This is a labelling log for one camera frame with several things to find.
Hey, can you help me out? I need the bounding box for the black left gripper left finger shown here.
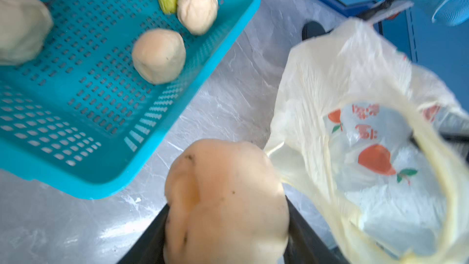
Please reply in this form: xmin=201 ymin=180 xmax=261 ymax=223
xmin=118 ymin=204 xmax=169 ymax=264

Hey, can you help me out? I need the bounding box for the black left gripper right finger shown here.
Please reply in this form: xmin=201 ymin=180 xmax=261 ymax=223
xmin=283 ymin=198 xmax=348 ymax=264

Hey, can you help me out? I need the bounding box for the yellow printed plastic bag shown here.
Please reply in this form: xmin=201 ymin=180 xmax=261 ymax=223
xmin=265 ymin=18 xmax=469 ymax=264

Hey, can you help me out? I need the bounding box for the tan pear round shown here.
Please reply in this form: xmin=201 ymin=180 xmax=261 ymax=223
xmin=132 ymin=29 xmax=186 ymax=85

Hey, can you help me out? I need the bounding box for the tan pear edge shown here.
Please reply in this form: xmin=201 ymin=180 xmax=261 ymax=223
xmin=1 ymin=0 xmax=53 ymax=66

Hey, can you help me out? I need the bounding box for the teal plastic basket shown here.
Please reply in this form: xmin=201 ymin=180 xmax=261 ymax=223
xmin=1 ymin=0 xmax=261 ymax=199

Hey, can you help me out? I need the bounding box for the black microphone stand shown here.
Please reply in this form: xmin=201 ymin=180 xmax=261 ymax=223
xmin=301 ymin=0 xmax=412 ymax=41

